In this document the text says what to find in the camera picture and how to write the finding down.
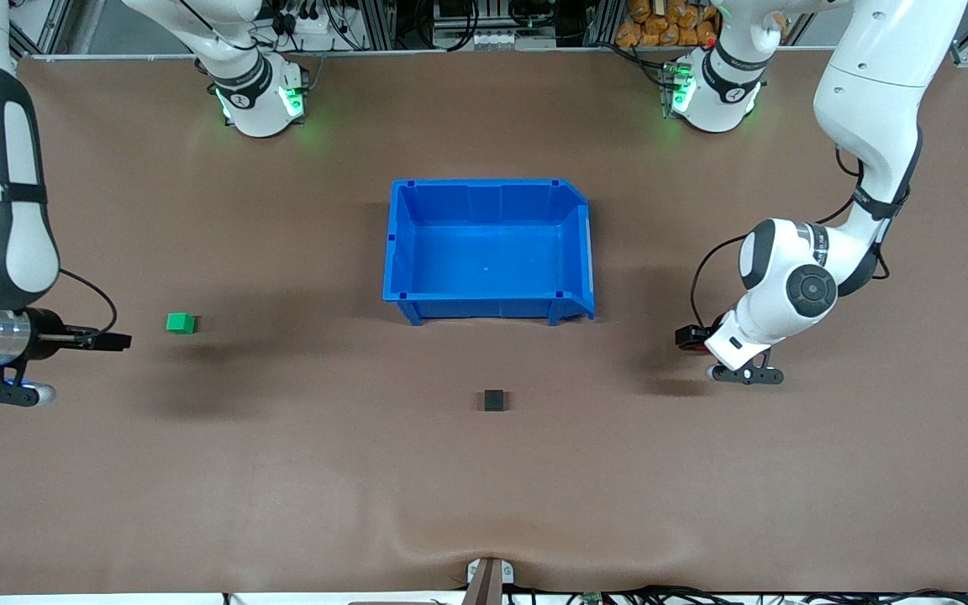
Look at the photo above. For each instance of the white power strip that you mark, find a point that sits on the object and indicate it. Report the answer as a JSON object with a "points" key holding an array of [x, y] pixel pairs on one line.
{"points": [[316, 34]]}

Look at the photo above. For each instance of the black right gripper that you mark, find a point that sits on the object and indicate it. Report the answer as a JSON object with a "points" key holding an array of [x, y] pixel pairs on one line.
{"points": [[46, 324]]}

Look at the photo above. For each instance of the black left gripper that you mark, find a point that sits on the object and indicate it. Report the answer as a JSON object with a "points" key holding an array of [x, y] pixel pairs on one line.
{"points": [[693, 337]]}

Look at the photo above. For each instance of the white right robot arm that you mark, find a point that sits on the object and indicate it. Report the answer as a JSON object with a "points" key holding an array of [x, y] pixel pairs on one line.
{"points": [[5, 252]]}

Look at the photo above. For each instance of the bag of orange snacks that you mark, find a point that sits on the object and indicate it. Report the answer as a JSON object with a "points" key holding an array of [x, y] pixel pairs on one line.
{"points": [[665, 21]]}

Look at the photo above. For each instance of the black cube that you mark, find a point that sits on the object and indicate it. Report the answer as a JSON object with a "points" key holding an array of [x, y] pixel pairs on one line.
{"points": [[495, 401]]}

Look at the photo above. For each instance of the grey metal device box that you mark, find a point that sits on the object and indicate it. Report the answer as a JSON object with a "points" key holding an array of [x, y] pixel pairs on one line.
{"points": [[484, 34]]}

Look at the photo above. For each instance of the green cube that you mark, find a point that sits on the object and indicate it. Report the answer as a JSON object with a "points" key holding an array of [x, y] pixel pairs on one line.
{"points": [[181, 323]]}

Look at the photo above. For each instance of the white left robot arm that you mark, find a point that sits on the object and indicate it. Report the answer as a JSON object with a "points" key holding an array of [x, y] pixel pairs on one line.
{"points": [[870, 84]]}

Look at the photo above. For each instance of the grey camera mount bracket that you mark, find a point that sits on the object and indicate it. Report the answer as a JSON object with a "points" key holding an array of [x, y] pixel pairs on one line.
{"points": [[488, 580]]}

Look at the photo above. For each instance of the blue plastic storage bin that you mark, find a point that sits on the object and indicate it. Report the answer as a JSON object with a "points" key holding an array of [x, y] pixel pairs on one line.
{"points": [[484, 252]]}

